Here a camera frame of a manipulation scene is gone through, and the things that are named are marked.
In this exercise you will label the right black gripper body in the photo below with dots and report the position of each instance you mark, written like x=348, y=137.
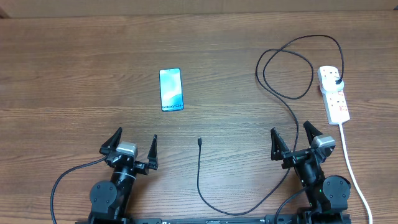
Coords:
x=293, y=158

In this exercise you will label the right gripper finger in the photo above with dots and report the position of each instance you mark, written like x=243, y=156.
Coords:
x=278, y=146
x=313, y=134

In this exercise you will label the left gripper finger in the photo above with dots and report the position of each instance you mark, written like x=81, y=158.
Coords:
x=152, y=155
x=111, y=144

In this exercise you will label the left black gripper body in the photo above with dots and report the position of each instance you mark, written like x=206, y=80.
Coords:
x=141, y=168

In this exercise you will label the blue Samsung Galaxy smartphone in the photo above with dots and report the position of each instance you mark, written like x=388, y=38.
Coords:
x=171, y=93

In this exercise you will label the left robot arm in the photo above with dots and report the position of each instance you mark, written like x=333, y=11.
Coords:
x=109, y=198

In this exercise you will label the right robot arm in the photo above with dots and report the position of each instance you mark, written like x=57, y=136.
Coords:
x=327, y=196

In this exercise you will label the white charger plug adapter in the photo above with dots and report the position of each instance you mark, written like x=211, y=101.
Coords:
x=331, y=84

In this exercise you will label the white power strip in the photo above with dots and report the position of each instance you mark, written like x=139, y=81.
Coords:
x=335, y=103

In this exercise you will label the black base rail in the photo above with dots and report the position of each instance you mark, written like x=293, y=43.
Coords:
x=268, y=219

